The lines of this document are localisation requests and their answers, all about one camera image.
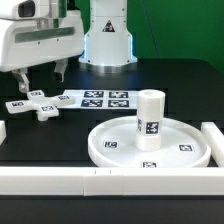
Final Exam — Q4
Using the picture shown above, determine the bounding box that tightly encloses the white round table top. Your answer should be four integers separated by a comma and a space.
88, 116, 211, 168

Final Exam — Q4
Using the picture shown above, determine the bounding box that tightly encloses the white cross-shaped table base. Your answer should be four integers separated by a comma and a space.
5, 90, 75, 121

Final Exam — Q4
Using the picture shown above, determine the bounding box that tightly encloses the white marker sheet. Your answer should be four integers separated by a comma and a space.
64, 90, 138, 109

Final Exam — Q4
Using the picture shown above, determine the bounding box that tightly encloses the white right fence rail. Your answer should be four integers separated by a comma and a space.
201, 122, 224, 168

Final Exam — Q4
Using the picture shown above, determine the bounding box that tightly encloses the white fence rail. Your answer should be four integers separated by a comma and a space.
0, 121, 6, 145
0, 167, 224, 196
201, 122, 224, 168

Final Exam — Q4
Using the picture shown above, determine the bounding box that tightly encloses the white front fence rail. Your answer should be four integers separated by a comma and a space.
0, 167, 224, 196

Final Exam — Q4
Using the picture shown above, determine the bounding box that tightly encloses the white left fence rail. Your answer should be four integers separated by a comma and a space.
0, 121, 6, 145

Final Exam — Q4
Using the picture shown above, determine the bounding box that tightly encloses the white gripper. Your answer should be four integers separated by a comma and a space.
0, 10, 84, 93

